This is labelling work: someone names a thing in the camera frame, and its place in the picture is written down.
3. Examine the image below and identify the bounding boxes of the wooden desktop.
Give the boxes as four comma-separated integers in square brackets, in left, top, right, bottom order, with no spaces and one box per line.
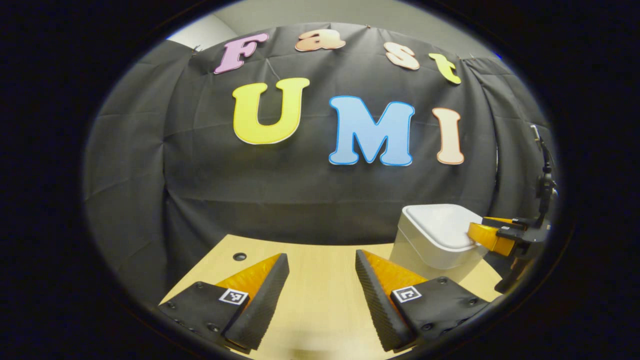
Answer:
[160,234,503,360]

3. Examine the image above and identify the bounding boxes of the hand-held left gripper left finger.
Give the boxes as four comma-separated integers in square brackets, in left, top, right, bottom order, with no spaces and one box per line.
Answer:
[159,253,290,353]

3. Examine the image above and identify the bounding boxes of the black backdrop cloth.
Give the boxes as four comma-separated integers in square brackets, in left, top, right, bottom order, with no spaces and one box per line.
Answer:
[82,22,558,306]

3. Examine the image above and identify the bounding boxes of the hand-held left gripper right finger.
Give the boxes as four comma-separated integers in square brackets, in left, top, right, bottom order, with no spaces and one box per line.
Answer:
[355,249,490,352]

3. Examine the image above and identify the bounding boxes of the white desktop garbage bin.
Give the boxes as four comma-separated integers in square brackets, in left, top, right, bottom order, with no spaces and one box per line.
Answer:
[389,203,488,283]

